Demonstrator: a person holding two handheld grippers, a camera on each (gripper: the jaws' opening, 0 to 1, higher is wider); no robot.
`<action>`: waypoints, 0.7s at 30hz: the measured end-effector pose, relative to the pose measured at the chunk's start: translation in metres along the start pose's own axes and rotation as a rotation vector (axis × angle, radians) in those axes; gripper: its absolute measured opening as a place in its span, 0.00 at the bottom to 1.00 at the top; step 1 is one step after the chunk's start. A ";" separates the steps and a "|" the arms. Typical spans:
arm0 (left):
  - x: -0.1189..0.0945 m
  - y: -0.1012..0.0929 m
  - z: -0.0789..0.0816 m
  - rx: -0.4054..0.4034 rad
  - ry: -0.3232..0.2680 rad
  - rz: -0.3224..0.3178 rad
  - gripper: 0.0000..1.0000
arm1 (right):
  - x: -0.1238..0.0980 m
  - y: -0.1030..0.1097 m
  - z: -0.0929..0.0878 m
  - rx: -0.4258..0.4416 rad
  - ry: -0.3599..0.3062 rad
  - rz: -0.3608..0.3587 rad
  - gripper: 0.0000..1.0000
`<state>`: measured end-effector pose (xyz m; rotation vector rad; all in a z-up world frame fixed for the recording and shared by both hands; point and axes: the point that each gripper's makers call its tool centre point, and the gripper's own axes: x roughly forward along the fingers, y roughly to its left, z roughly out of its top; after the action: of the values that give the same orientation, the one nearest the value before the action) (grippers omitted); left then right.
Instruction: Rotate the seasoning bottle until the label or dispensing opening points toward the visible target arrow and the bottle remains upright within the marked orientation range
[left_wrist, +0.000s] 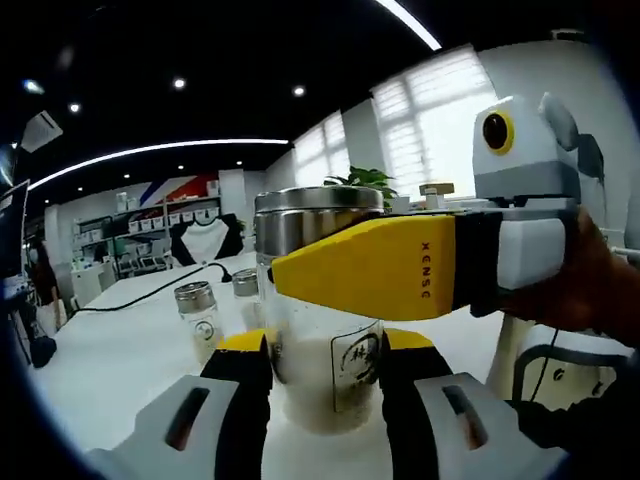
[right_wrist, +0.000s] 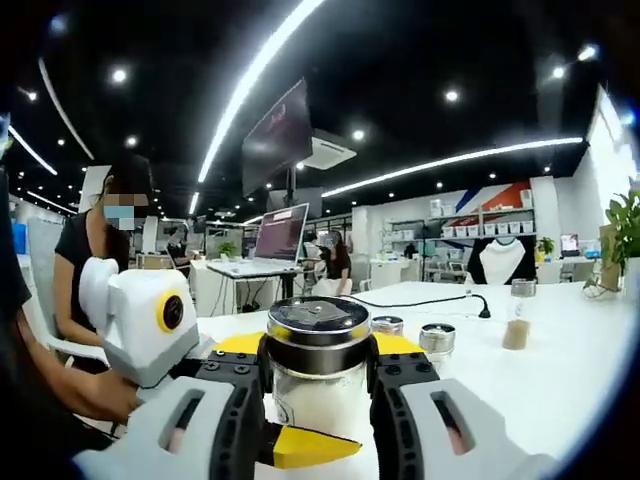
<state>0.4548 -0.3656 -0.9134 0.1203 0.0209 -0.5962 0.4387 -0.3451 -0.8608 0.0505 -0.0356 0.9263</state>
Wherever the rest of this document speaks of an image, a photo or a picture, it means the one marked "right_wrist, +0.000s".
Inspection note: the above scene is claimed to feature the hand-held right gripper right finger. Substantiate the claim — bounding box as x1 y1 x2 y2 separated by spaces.
367 332 559 480

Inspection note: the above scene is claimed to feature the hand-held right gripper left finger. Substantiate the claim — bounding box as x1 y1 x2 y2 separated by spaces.
72 332 274 480

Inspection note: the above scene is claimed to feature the tall cream-filled seasoning bottle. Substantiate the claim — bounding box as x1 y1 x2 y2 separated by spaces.
259 295 377 446

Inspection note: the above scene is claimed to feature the short white-filled seasoning bottle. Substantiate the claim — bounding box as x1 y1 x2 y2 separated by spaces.
418 323 456 374

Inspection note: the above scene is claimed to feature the tall brown-filled seasoning bottle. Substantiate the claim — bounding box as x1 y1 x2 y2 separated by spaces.
502 278 538 351

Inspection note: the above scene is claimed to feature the short beige-filled seasoning bottle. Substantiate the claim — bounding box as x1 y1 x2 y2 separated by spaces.
370 314 404 337

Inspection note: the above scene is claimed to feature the person's left hand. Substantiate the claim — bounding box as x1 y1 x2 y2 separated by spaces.
82 372 146 426

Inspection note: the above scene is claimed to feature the white side table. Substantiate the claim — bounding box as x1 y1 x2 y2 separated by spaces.
189 259 306 319

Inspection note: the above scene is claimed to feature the white chair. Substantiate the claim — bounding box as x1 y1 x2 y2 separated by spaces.
27 217 114 369

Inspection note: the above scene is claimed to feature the person's dark clothing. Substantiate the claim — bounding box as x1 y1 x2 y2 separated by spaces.
0 167 116 480

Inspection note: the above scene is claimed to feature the open laptop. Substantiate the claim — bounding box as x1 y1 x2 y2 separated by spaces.
207 202 311 279

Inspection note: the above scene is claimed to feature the black and white shirt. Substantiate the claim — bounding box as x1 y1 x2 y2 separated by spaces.
469 237 539 286

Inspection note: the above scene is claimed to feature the shelf with white storage boxes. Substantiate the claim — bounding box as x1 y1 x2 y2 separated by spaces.
387 197 536 261

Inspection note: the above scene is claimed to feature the small hanging screen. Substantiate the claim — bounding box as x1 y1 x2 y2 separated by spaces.
264 187 325 214

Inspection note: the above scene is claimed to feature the large hanging screen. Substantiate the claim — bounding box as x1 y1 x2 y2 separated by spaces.
241 77 315 199

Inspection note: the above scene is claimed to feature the potted green plant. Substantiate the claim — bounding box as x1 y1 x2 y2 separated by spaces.
582 187 640 301

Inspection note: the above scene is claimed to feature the ceiling air conditioner unit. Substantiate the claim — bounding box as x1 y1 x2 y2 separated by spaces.
294 128 359 171

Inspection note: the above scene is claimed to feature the curved ceiling light strip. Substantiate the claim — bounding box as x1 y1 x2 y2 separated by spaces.
322 136 586 198

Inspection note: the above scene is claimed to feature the long ceiling light strip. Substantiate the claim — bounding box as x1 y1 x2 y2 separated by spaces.
197 0 326 184

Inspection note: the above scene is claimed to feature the black power cable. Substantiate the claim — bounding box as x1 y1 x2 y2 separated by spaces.
367 292 492 320

